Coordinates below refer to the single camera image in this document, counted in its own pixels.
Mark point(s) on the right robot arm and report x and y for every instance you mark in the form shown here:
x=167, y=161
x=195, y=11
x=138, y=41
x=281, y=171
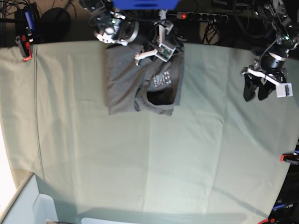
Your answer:
x=129, y=22

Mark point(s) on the red clamp bottom right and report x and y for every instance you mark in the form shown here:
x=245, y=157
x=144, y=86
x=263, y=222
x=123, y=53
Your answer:
x=268, y=221

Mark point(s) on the grey t-shirt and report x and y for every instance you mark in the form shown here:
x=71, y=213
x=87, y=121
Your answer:
x=151, y=85

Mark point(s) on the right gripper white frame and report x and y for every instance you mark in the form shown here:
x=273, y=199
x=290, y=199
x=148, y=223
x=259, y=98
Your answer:
x=163, y=49

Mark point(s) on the white bin bottom left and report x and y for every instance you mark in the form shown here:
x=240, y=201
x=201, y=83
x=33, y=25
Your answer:
x=29, y=206

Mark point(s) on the black power strip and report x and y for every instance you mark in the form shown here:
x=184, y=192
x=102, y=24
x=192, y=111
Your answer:
x=202, y=17

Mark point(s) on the red black clamp top left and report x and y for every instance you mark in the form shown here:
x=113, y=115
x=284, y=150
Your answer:
x=23, y=41

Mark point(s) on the black round stool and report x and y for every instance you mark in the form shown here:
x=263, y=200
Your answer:
x=54, y=25

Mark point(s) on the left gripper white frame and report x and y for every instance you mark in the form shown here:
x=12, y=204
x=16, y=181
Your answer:
x=267, y=83

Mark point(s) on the red clamp right edge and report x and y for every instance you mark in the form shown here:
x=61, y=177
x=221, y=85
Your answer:
x=292, y=158

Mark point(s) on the blue box at top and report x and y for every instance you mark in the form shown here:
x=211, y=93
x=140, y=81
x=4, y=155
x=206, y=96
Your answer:
x=145, y=4

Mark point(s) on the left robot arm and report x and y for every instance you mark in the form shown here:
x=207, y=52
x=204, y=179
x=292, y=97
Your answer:
x=267, y=73

